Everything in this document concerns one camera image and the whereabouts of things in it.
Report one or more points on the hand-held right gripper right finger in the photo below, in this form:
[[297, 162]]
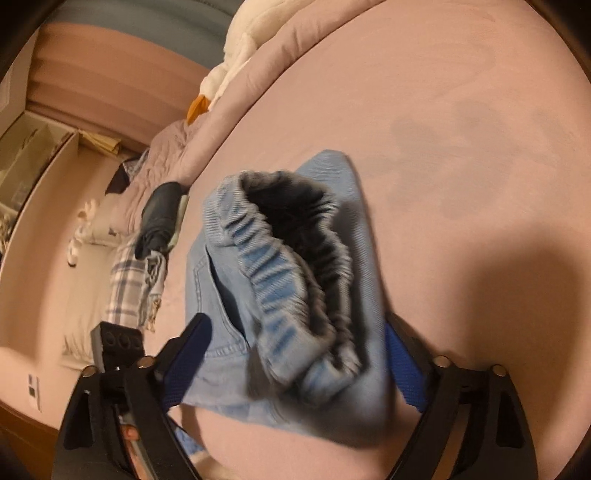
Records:
[[408, 371]]

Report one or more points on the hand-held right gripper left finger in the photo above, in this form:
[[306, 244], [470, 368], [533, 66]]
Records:
[[193, 361]]

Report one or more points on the light blue denim pants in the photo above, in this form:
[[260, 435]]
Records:
[[295, 286]]

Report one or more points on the person's left hand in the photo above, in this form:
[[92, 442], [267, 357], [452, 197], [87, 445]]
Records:
[[131, 433]]

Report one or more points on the plaid cloth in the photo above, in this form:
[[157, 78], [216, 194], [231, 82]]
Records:
[[127, 286]]

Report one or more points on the grey patterned cloth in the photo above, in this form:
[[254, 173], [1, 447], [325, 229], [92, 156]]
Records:
[[154, 281]]

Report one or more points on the white cloth pile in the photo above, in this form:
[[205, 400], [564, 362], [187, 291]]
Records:
[[90, 230]]

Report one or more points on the dark folded clothing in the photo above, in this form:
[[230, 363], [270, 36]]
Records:
[[159, 217]]

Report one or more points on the dark cloth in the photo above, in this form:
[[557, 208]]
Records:
[[121, 177]]

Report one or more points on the pink duvet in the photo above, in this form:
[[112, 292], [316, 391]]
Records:
[[157, 152]]

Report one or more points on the white storage shelf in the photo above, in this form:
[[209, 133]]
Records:
[[32, 161]]

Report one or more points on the brown paper bag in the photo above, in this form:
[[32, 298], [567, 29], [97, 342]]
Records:
[[99, 143]]

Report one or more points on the pink curtain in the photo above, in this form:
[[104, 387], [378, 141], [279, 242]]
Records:
[[115, 78]]

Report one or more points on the white goose plush toy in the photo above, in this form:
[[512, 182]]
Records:
[[244, 41]]

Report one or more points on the white wall socket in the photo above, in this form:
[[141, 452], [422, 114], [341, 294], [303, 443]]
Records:
[[33, 392]]

